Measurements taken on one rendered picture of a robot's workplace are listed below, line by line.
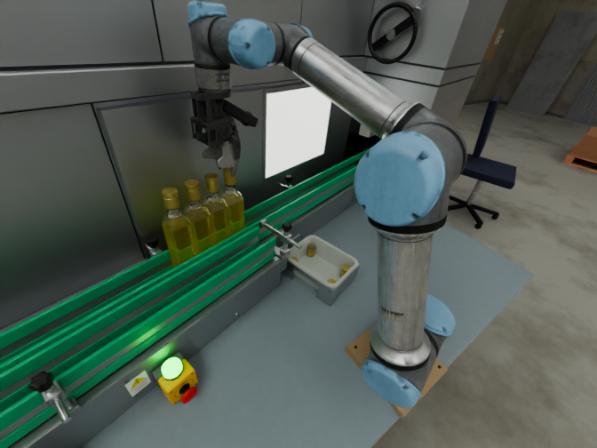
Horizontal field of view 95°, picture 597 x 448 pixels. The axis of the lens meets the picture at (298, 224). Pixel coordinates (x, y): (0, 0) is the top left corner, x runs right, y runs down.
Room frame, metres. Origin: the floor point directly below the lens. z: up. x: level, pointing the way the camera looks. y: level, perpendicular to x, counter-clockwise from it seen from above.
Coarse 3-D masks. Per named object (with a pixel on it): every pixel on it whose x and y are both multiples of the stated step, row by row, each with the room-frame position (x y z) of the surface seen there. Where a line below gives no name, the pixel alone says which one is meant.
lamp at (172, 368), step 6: (168, 360) 0.30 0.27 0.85; (174, 360) 0.30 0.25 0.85; (162, 366) 0.29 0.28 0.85; (168, 366) 0.29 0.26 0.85; (174, 366) 0.29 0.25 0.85; (180, 366) 0.29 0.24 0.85; (162, 372) 0.28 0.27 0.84; (168, 372) 0.28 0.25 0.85; (174, 372) 0.28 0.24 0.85; (180, 372) 0.29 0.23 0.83; (168, 378) 0.27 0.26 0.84; (174, 378) 0.27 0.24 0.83
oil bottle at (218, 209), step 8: (208, 200) 0.63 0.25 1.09; (216, 200) 0.63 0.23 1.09; (224, 200) 0.64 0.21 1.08; (208, 208) 0.61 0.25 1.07; (216, 208) 0.61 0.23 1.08; (224, 208) 0.63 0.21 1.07; (216, 216) 0.61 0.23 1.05; (224, 216) 0.63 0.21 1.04; (216, 224) 0.60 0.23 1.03; (224, 224) 0.63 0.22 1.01; (216, 232) 0.60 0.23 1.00; (224, 232) 0.62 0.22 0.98; (216, 240) 0.60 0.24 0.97
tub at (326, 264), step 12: (312, 240) 0.82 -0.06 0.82; (300, 252) 0.77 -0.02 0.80; (324, 252) 0.79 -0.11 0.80; (336, 252) 0.76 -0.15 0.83; (300, 264) 0.67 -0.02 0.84; (312, 264) 0.75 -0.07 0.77; (324, 264) 0.75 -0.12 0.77; (336, 264) 0.75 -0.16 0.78; (348, 264) 0.73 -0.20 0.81; (324, 276) 0.69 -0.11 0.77; (336, 276) 0.70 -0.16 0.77
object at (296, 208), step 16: (352, 176) 1.22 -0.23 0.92; (320, 192) 1.00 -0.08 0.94; (336, 192) 1.11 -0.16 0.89; (288, 208) 0.83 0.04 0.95; (304, 208) 0.91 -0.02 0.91; (256, 224) 0.71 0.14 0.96; (272, 224) 0.77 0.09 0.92; (224, 240) 0.61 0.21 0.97; (176, 272) 0.48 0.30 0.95; (144, 288) 0.41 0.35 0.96; (112, 304) 0.36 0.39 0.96; (80, 320) 0.31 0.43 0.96; (64, 336) 0.28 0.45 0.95; (32, 352) 0.24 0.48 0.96; (0, 368) 0.21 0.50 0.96
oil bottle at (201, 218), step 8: (200, 208) 0.58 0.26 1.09; (192, 216) 0.56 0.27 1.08; (200, 216) 0.57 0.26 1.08; (208, 216) 0.59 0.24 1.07; (192, 224) 0.55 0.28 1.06; (200, 224) 0.56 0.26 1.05; (208, 224) 0.58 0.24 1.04; (200, 232) 0.56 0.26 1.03; (208, 232) 0.58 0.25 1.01; (200, 240) 0.56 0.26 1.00; (208, 240) 0.58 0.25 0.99; (200, 248) 0.56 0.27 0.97; (208, 248) 0.57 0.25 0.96
